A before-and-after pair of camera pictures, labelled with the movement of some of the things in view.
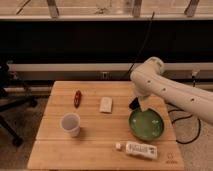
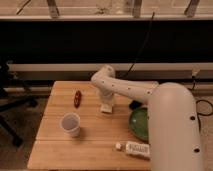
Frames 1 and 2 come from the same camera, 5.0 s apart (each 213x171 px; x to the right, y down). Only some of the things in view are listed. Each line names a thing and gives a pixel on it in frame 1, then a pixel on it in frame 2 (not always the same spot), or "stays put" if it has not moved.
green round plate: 146,125 stays put
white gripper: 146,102 → 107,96
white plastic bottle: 149,152 stays put
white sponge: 106,104 stays put
